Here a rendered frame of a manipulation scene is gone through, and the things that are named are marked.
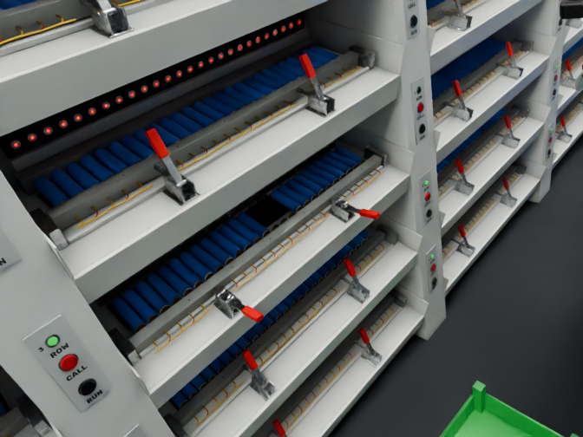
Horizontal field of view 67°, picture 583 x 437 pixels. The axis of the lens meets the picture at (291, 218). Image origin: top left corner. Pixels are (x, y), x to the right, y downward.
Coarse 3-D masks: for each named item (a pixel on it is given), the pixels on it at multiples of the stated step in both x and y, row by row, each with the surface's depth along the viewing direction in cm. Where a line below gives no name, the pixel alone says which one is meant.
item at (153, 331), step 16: (368, 160) 87; (352, 176) 83; (336, 192) 80; (304, 208) 77; (320, 208) 79; (288, 224) 75; (304, 224) 76; (272, 240) 72; (240, 256) 70; (256, 256) 70; (224, 272) 68; (240, 272) 69; (256, 272) 69; (208, 288) 66; (176, 304) 64; (192, 304) 64; (160, 320) 62; (176, 320) 63; (144, 336) 60; (176, 336) 62
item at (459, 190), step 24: (504, 120) 122; (528, 120) 134; (480, 144) 122; (504, 144) 125; (528, 144) 131; (456, 168) 115; (480, 168) 118; (504, 168) 122; (456, 192) 111; (480, 192) 114; (456, 216) 108
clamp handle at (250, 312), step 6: (228, 300) 64; (234, 300) 64; (234, 306) 63; (240, 306) 62; (246, 306) 62; (246, 312) 61; (252, 312) 60; (258, 312) 60; (252, 318) 60; (258, 318) 59
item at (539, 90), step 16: (544, 0) 117; (528, 16) 122; (544, 16) 119; (544, 32) 121; (560, 32) 124; (560, 48) 127; (560, 64) 130; (544, 80) 127; (528, 96) 133; (544, 96) 130; (544, 128) 134; (544, 144) 138; (544, 160) 142; (544, 176) 146; (544, 192) 150
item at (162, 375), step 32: (352, 128) 91; (384, 160) 88; (352, 192) 84; (384, 192) 83; (320, 224) 78; (352, 224) 78; (288, 256) 73; (320, 256) 75; (128, 288) 69; (192, 288) 69; (256, 288) 68; (288, 288) 71; (192, 320) 64; (224, 320) 64; (128, 352) 58; (160, 352) 61; (192, 352) 61; (160, 384) 58
